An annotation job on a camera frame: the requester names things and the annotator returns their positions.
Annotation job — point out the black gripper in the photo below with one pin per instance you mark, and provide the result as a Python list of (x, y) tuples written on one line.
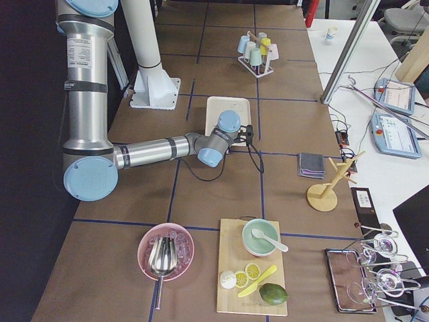
[(234, 142)]

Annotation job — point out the cream rabbit tray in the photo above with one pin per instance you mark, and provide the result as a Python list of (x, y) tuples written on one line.
[(227, 114)]

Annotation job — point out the mint green cup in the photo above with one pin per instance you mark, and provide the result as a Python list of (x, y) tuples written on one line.
[(255, 57)]

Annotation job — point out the pink cup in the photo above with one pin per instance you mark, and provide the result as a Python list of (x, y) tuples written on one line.
[(273, 53)]

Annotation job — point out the yellow cup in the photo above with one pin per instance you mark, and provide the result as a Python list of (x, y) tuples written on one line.
[(264, 44)]

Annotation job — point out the light blue cup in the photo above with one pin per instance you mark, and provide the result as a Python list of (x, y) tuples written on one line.
[(242, 43)]

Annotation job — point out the grey cup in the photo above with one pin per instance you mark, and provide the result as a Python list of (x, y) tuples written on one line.
[(261, 35)]

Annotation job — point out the paper cup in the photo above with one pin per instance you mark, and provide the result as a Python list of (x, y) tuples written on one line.
[(330, 34)]

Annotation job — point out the metal tray with glasses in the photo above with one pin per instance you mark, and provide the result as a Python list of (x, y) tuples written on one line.
[(361, 273)]

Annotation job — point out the grey folded cloth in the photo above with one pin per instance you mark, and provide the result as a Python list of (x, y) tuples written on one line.
[(311, 165)]

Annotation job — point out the wooden mug tree stand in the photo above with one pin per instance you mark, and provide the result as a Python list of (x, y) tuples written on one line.
[(321, 196)]

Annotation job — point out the white spoon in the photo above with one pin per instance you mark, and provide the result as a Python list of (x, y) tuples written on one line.
[(260, 235)]

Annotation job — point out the green bowl on pink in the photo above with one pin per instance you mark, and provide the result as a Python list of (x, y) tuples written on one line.
[(256, 246)]

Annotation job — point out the pink bowl with ice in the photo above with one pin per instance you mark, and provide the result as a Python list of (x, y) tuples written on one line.
[(184, 248)]

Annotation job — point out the lemon slice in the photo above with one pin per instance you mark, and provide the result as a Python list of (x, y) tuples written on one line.
[(252, 271), (242, 279)]

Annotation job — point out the bamboo cutting board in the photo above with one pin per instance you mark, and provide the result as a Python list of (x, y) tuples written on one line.
[(233, 256)]

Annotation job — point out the lower teach pendant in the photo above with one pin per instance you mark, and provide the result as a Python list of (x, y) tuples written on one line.
[(393, 137)]

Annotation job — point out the teach pendant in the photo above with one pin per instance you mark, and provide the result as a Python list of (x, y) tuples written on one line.
[(395, 95), (393, 137)]

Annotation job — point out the red cylinder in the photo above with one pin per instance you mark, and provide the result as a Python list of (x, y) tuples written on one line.
[(311, 12)]

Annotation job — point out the black box with label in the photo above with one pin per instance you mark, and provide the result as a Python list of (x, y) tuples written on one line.
[(364, 207)]

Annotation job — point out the metal ice scoop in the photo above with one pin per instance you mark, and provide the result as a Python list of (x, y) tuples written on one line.
[(162, 262)]

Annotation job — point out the white garlic bulb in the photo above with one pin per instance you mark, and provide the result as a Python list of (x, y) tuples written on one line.
[(227, 279)]

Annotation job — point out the upper teach pendant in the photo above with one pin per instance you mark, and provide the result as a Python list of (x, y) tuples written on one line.
[(395, 95)]

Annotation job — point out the yellow plastic knife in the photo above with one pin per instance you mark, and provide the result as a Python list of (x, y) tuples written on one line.
[(253, 286)]

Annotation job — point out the green lime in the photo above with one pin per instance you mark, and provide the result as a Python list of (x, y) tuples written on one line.
[(273, 294)]

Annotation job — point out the white wire cup rack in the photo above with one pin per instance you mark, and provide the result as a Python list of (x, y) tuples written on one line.
[(258, 71)]

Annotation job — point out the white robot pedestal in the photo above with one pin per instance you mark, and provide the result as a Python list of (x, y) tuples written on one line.
[(153, 88)]

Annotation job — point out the aluminium frame post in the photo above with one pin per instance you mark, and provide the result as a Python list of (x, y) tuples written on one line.
[(355, 35)]

